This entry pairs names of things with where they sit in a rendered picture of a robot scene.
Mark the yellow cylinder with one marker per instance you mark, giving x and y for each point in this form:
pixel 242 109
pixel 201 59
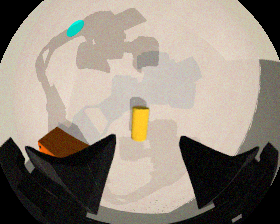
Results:
pixel 139 122

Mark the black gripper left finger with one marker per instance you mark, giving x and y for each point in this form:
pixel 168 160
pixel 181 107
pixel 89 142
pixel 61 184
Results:
pixel 82 174

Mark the cyan circle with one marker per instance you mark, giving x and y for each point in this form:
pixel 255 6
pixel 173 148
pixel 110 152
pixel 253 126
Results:
pixel 76 27

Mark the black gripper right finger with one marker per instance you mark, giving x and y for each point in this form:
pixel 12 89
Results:
pixel 210 170

